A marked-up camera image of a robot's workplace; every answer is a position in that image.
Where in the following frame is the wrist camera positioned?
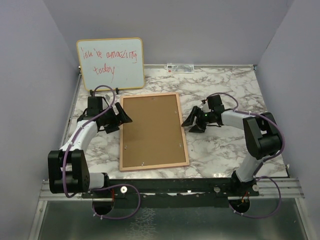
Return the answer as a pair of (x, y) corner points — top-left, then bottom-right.
(105, 94), (111, 103)
(201, 100), (211, 113)

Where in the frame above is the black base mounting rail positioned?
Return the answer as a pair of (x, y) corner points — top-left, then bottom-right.
(81, 177), (259, 209)

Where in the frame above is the pink wooden photo frame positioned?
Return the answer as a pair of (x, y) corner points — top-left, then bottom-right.
(118, 91), (190, 172)

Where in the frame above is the brown cardboard backing board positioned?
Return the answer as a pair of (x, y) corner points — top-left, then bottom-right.
(122, 94), (186, 168)

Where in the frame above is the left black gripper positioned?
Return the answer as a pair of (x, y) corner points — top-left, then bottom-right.
(100, 102), (133, 133)

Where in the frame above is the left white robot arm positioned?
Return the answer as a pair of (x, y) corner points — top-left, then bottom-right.
(47, 96), (132, 198)

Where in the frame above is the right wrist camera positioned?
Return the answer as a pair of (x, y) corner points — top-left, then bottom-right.
(201, 100), (211, 113)

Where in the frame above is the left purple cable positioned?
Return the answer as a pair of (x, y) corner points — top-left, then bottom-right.
(62, 84), (141, 221)

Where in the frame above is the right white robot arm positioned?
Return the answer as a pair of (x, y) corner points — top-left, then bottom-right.
(181, 92), (286, 196)

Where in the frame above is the aluminium front rail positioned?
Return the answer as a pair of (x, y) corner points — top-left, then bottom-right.
(38, 177), (306, 201)

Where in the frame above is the white label strip at wall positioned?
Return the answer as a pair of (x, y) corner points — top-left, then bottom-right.
(164, 64), (195, 74)

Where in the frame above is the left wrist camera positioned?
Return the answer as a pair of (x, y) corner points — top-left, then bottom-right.
(105, 94), (111, 103)

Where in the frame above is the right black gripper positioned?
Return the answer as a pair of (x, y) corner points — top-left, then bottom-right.
(181, 106), (214, 134)

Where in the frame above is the small whiteboard with red writing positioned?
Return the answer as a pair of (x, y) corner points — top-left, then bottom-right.
(76, 37), (145, 91)

